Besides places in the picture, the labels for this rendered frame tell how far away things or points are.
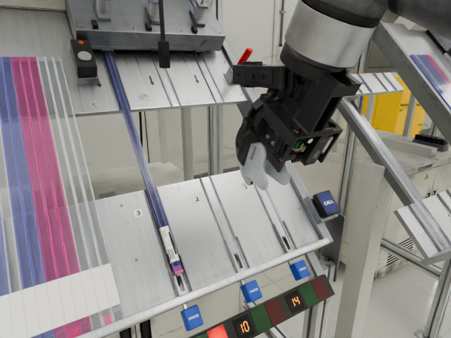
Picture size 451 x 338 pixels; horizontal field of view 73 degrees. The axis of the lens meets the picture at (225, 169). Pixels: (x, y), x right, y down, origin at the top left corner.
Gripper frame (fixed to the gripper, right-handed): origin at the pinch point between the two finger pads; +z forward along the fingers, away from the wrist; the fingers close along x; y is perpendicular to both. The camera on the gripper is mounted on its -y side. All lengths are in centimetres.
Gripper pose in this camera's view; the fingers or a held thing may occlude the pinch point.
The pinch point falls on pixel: (249, 174)
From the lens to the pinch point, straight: 45.8
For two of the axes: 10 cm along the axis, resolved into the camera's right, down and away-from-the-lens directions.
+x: 8.6, -1.7, 4.8
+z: -2.4, 7.0, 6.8
